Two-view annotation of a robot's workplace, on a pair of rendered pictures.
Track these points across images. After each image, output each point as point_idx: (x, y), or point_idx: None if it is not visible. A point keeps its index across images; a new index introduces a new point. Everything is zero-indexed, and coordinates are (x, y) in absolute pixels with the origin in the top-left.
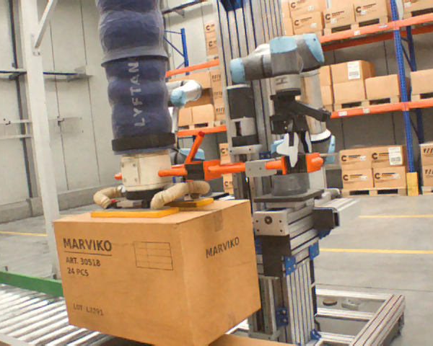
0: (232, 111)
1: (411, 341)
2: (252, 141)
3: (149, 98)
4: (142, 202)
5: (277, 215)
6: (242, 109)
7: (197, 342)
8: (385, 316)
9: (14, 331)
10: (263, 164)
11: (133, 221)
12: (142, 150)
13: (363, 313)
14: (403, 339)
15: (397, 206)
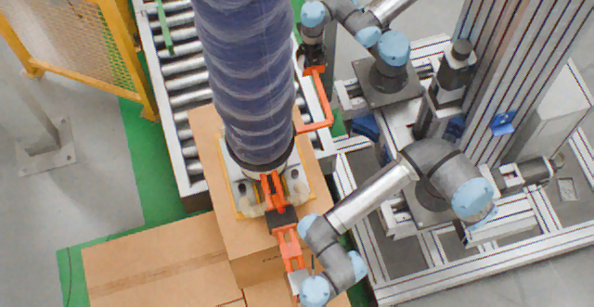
0: (438, 70)
1: (593, 264)
2: (449, 106)
3: (250, 147)
4: (238, 187)
5: (386, 223)
6: (445, 83)
7: (241, 287)
8: (565, 242)
9: (185, 79)
10: (292, 293)
11: (215, 211)
12: (241, 166)
13: (553, 216)
14: (588, 253)
15: None
